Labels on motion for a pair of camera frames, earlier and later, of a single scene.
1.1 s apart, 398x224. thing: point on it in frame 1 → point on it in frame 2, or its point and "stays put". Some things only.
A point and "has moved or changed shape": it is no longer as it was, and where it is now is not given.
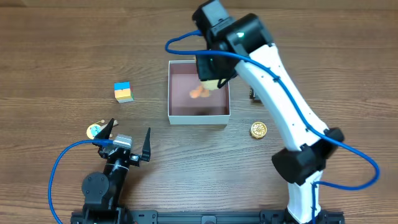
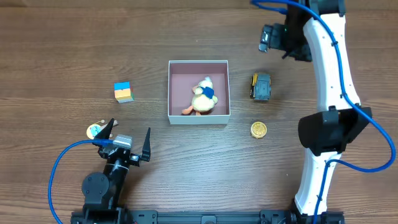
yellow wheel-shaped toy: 259,129 stays put
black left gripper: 123,153 stays put
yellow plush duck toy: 203,90 has moved or changed shape
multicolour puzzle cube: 124,92 stays put
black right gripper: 209,71 → 277,38
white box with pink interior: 183,109 stays put
